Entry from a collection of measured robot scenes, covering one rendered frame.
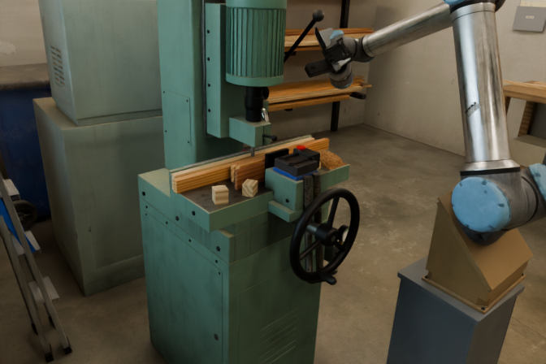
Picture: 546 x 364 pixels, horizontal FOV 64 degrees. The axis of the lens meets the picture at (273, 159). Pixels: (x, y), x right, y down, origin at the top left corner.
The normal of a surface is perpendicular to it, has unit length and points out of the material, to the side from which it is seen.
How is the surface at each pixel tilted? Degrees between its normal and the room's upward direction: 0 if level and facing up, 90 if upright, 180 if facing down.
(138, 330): 0
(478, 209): 87
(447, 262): 90
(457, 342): 90
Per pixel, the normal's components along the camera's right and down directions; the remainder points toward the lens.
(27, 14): 0.60, 0.31
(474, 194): -0.82, 0.13
